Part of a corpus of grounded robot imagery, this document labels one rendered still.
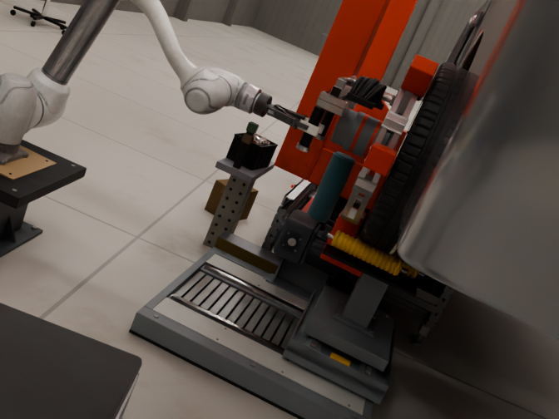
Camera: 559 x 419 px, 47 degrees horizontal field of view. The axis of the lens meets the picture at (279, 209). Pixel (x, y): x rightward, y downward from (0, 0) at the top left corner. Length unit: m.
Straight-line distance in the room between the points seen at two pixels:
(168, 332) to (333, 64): 1.25
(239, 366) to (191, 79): 0.91
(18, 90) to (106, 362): 1.17
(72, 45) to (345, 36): 1.04
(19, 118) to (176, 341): 0.91
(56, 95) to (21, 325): 1.20
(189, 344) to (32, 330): 0.78
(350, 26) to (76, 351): 1.73
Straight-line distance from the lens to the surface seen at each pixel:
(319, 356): 2.20
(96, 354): 1.44
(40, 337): 1.45
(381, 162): 1.88
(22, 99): 2.33
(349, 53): 2.66
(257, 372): 2.11
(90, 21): 2.42
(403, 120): 1.96
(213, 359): 2.13
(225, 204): 2.98
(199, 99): 1.92
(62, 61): 2.46
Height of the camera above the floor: 1.14
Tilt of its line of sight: 16 degrees down
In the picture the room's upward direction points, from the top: 23 degrees clockwise
